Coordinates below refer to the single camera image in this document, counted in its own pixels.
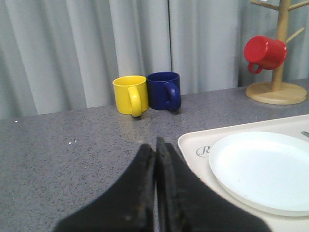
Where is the wooden mug tree stand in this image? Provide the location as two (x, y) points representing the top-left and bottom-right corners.
(246, 0), (309, 105)

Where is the steel fork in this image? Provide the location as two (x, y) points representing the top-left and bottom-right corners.
(301, 131), (309, 137)

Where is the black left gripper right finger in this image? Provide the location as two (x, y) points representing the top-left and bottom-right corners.
(155, 137), (270, 232)

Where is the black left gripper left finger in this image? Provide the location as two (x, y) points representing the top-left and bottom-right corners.
(54, 144), (155, 232)

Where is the grey curtain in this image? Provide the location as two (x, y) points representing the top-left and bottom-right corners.
(0, 0), (309, 120)

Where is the white round plate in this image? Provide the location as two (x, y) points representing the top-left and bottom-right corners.
(209, 131), (309, 217)

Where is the dark blue mug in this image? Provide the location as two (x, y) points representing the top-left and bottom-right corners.
(146, 72), (182, 112)

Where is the red mug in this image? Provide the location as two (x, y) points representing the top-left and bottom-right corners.
(243, 35), (287, 74)

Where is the yellow mug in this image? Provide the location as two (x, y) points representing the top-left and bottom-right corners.
(112, 75), (149, 117)

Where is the beige rabbit serving tray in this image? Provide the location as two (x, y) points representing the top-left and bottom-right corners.
(178, 115), (309, 232)

